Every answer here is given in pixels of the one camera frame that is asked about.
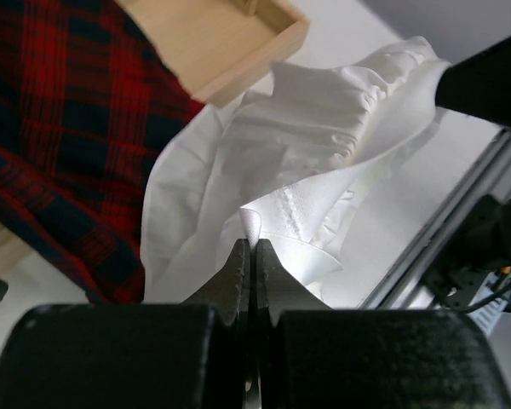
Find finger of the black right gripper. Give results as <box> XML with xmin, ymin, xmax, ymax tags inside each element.
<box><xmin>435</xmin><ymin>36</ymin><xmax>511</xmax><ymax>129</ymax></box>

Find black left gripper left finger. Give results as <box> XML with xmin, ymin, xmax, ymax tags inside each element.
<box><xmin>0</xmin><ymin>239</ymin><xmax>250</xmax><ymax>408</ymax></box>

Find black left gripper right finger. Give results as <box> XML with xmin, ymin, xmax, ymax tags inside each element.
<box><xmin>253</xmin><ymin>239</ymin><xmax>511</xmax><ymax>408</ymax></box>

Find white pleated skirt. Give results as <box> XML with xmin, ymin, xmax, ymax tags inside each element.
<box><xmin>141</xmin><ymin>37</ymin><xmax>449</xmax><ymax>302</ymax></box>

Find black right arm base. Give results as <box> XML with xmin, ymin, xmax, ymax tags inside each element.
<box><xmin>422</xmin><ymin>195</ymin><xmax>511</xmax><ymax>314</ymax></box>

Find wooden clothes rack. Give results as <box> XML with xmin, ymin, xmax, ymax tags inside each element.
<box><xmin>0</xmin><ymin>0</ymin><xmax>312</xmax><ymax>278</ymax></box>

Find red black plaid garment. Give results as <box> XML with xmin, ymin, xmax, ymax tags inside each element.
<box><xmin>0</xmin><ymin>1</ymin><xmax>203</xmax><ymax>303</ymax></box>

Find aluminium mounting rail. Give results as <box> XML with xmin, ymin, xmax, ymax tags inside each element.
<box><xmin>360</xmin><ymin>130</ymin><xmax>511</xmax><ymax>309</ymax></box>

